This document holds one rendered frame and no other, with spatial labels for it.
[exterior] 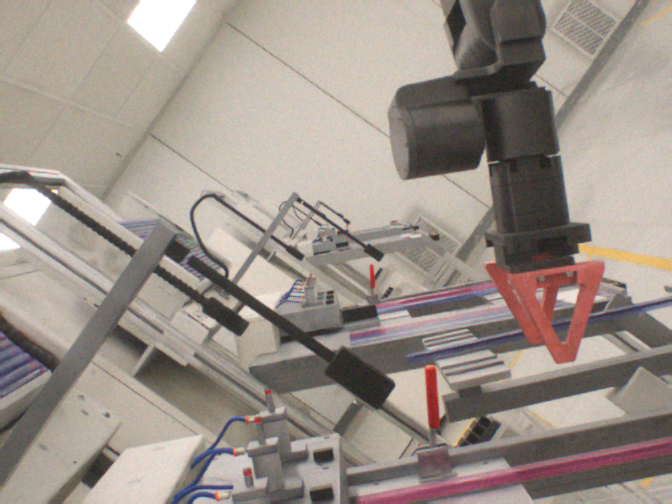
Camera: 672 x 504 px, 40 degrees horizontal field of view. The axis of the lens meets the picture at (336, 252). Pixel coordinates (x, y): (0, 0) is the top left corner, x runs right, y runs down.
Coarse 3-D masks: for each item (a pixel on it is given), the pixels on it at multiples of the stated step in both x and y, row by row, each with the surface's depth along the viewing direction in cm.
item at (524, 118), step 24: (480, 96) 70; (504, 96) 70; (528, 96) 70; (552, 96) 72; (480, 120) 70; (504, 120) 70; (528, 120) 70; (552, 120) 71; (504, 144) 71; (528, 144) 70; (552, 144) 71
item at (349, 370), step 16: (336, 352) 63; (352, 352) 63; (336, 368) 62; (352, 368) 62; (368, 368) 62; (352, 384) 62; (368, 384) 62; (384, 384) 62; (368, 400) 62; (384, 400) 62
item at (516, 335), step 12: (660, 300) 121; (600, 312) 122; (612, 312) 122; (624, 312) 122; (636, 312) 122; (552, 324) 122; (564, 324) 122; (588, 324) 122; (492, 336) 122; (504, 336) 122; (516, 336) 122; (444, 348) 122; (456, 348) 122; (468, 348) 122; (408, 360) 122; (420, 360) 122
